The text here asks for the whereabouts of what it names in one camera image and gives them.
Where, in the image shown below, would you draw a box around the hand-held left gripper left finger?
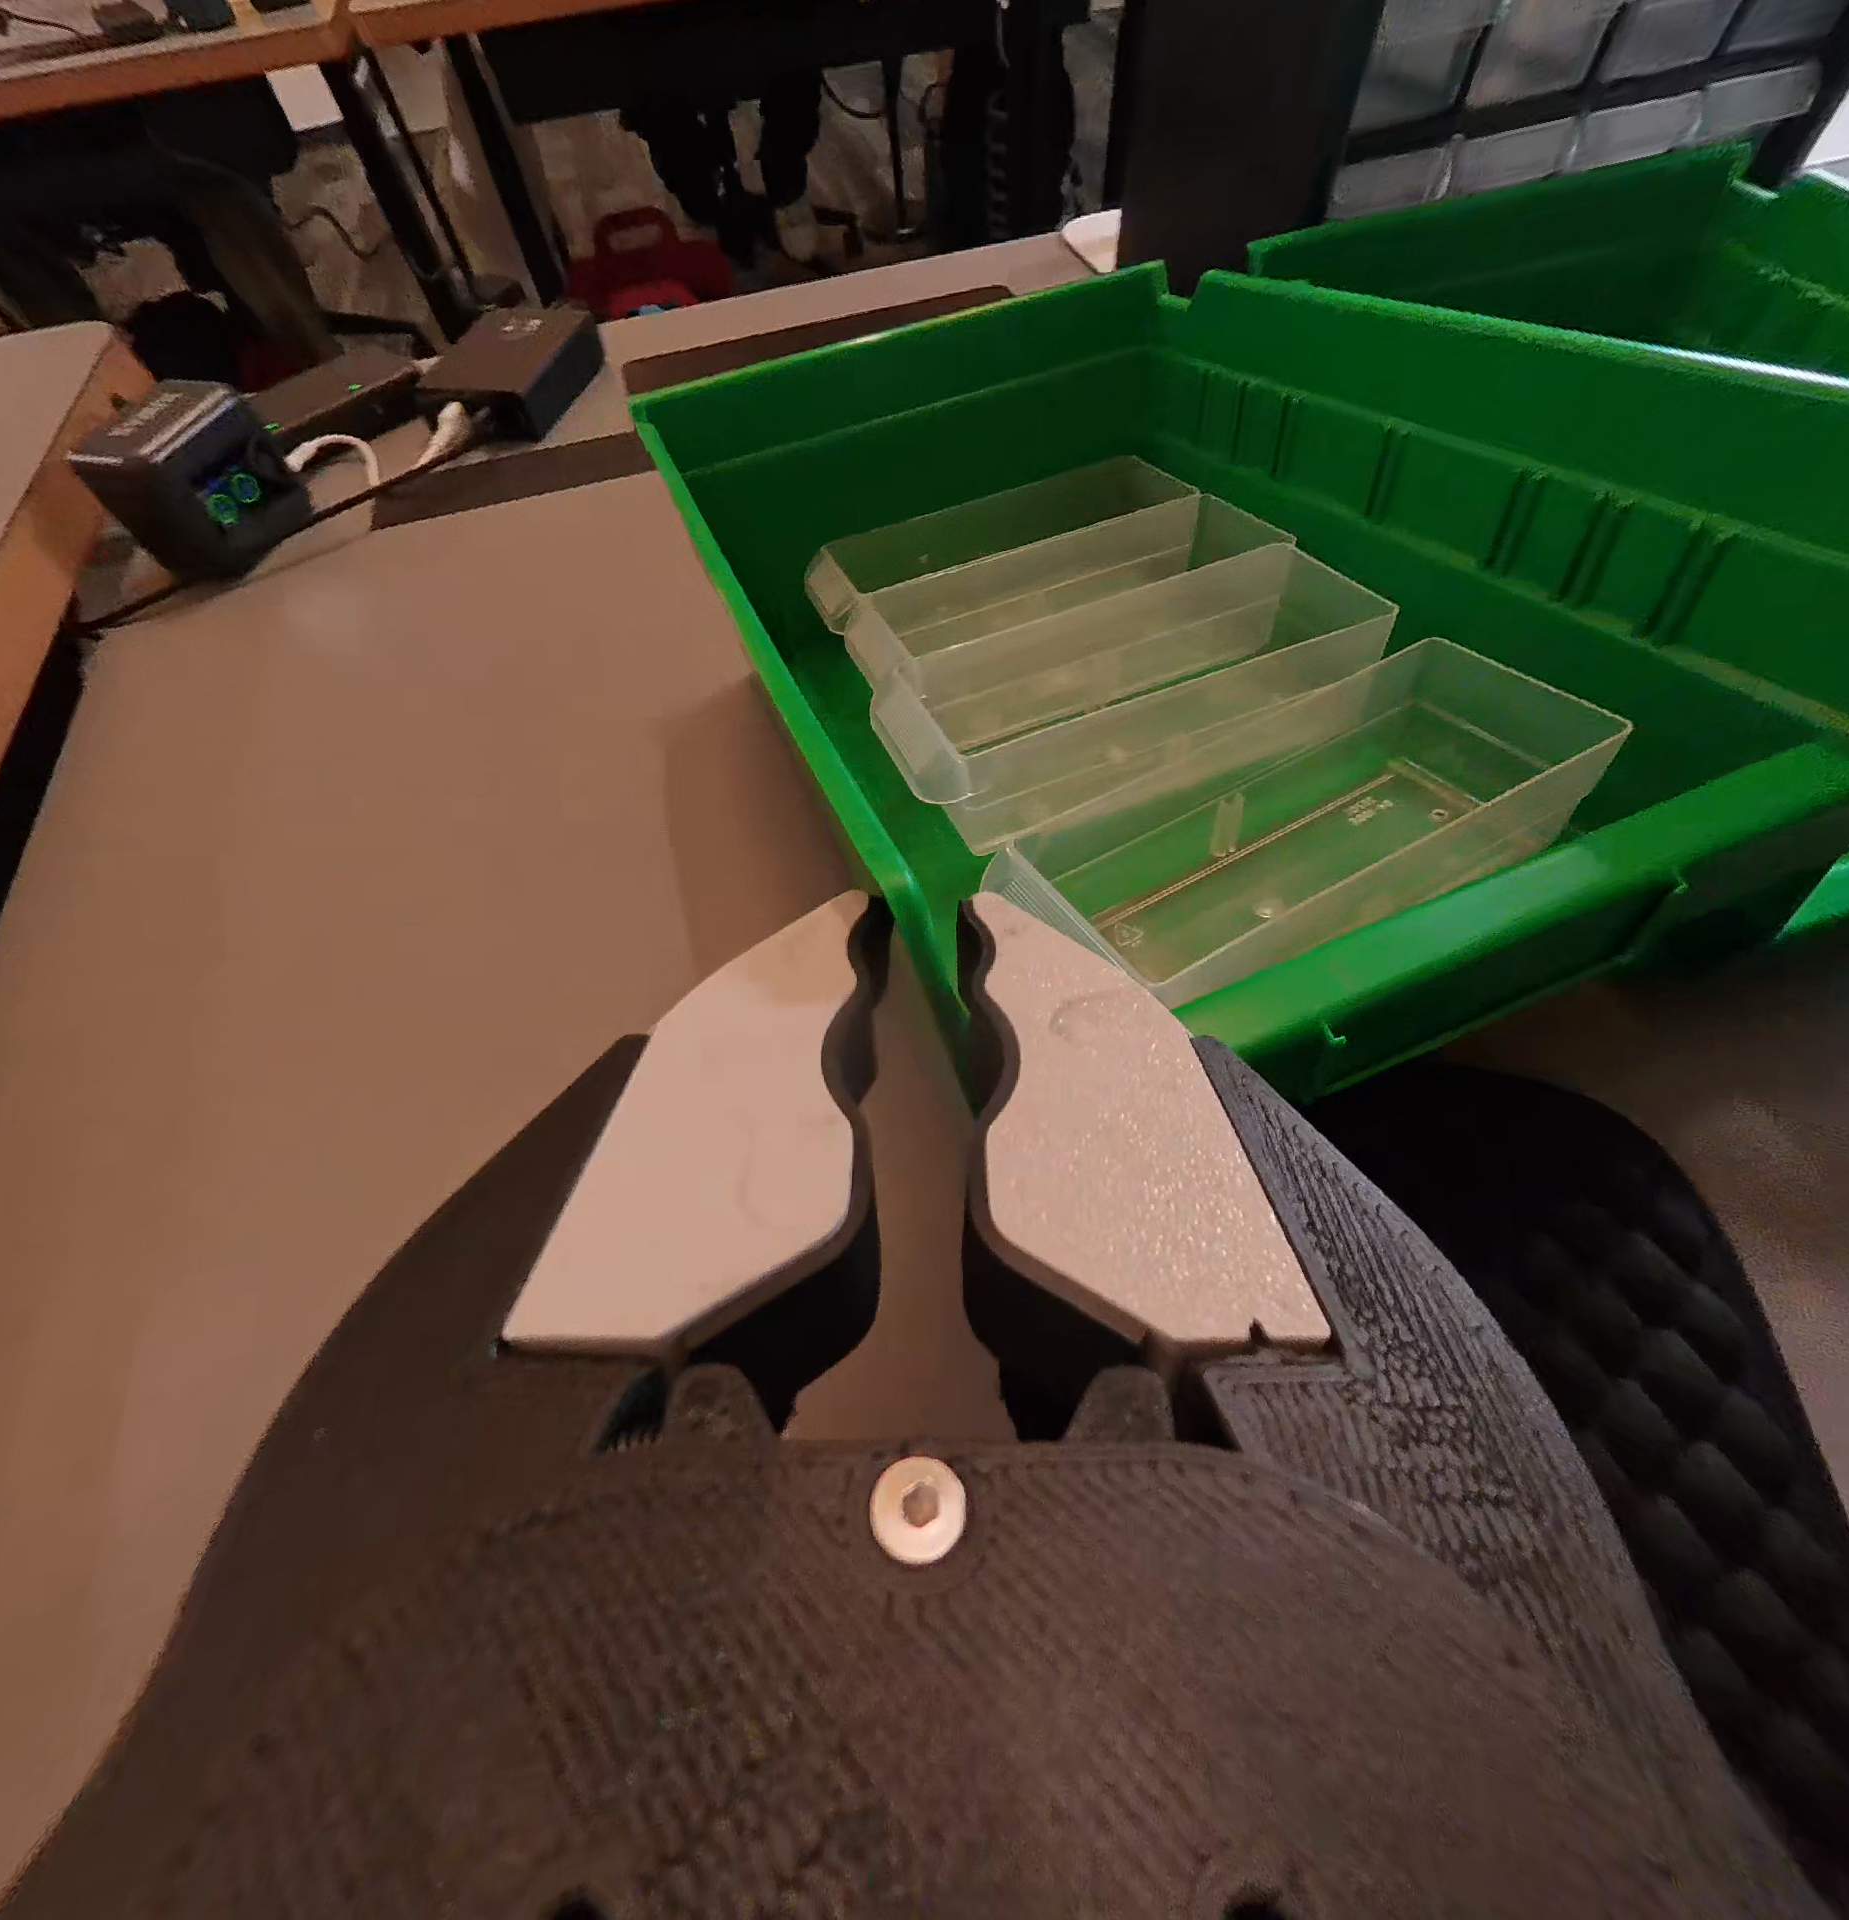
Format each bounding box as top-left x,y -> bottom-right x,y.
501,889 -> 884,1362

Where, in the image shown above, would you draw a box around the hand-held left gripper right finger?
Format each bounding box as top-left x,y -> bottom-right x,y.
958,892 -> 1334,1371

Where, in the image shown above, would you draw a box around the clear plastic drawer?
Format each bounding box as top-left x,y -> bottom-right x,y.
803,454 -> 1198,623
847,495 -> 1296,698
981,635 -> 1633,1010
866,545 -> 1402,854

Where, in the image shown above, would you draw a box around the green plastic bin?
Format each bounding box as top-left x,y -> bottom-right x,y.
1247,143 -> 1849,383
631,261 -> 1849,1103

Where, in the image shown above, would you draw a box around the black drawer cabinet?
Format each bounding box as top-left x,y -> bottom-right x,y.
1119,0 -> 1849,286

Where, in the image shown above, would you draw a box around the black mesh office chair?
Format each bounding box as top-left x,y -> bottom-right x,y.
1315,1049 -> 1849,1908

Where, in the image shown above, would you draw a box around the black power adapter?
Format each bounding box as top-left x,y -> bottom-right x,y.
415,308 -> 608,439

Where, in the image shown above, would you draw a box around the flat black adapter box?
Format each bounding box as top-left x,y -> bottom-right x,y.
248,356 -> 421,452

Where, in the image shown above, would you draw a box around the black battery charger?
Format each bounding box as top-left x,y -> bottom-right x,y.
68,382 -> 313,579

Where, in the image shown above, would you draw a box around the red bag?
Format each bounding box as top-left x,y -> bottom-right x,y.
564,211 -> 737,321

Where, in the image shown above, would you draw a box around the wood edged side table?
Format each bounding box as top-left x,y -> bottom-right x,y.
0,322 -> 152,842

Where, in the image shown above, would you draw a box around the wooden table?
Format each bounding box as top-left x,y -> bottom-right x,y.
0,0 -> 363,130

